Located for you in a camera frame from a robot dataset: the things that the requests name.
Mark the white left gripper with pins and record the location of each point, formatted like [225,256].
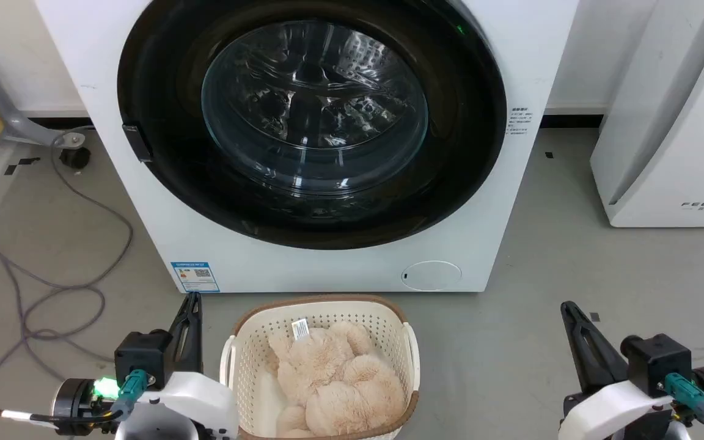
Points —
[199,403]

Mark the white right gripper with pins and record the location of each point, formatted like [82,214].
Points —
[608,412]

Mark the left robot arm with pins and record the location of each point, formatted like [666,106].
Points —
[74,404]

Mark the white front-load washing machine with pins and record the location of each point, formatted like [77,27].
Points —
[303,269]

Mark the black round washer door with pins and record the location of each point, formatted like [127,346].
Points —
[162,91]

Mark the cream perforated laundry basket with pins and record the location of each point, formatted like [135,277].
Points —
[248,354]

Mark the blue energy label sticker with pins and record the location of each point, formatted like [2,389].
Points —
[195,277]

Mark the white toy label tag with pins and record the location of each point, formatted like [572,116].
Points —
[300,329]

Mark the beige plush teddy bear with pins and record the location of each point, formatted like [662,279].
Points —
[340,385]

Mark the round white filter cover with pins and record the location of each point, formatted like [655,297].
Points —
[431,275]

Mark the white air purifier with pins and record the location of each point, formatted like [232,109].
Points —
[670,153]

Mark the black caster wheel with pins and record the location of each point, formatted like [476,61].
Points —
[75,158]

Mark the small text info sticker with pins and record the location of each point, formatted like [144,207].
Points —
[520,122]

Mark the grey metal stand leg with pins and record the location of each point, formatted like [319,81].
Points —
[16,125]

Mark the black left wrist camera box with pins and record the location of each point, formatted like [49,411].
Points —
[141,357]

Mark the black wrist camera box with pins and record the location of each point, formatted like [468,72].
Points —
[141,357]
[657,363]

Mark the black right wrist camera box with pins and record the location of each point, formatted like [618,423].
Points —
[657,363]

